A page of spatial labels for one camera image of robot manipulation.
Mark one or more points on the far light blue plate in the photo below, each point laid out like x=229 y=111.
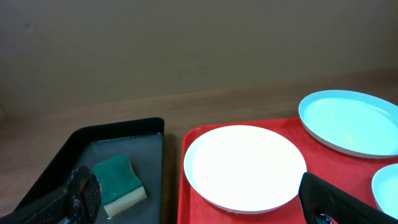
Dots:
x=351 y=122

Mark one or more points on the light blue plate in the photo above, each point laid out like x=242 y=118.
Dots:
x=385 y=189
x=351 y=122

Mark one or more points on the green and yellow sponge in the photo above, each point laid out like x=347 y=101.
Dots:
x=120 y=187

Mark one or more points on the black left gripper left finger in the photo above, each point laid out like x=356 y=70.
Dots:
x=78 y=201

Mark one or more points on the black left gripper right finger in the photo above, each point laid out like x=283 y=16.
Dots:
x=322 y=202

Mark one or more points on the near light blue plate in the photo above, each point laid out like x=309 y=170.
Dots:
x=385 y=189

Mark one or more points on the black tray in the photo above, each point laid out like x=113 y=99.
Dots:
x=141 y=140

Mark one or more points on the white plate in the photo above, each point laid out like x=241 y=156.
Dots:
x=244 y=169

